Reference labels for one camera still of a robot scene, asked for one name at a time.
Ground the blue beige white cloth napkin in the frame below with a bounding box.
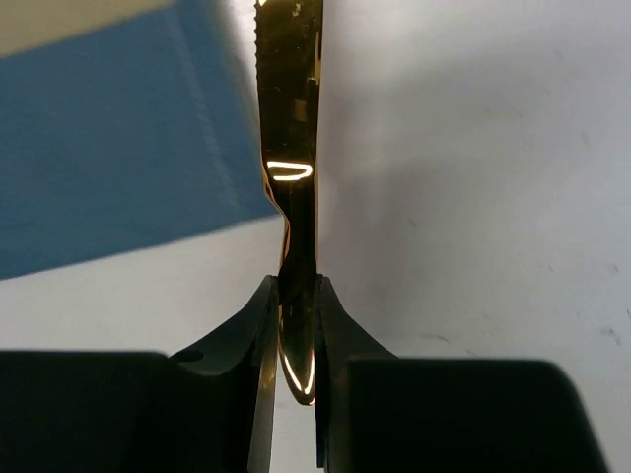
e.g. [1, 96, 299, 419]
[1, 1, 273, 279]

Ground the gold knife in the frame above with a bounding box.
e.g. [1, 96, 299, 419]
[255, 0, 323, 405]

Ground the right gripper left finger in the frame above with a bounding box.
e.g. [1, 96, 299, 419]
[1, 276, 278, 472]

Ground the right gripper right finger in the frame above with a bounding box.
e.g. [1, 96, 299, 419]
[314, 277, 607, 472]

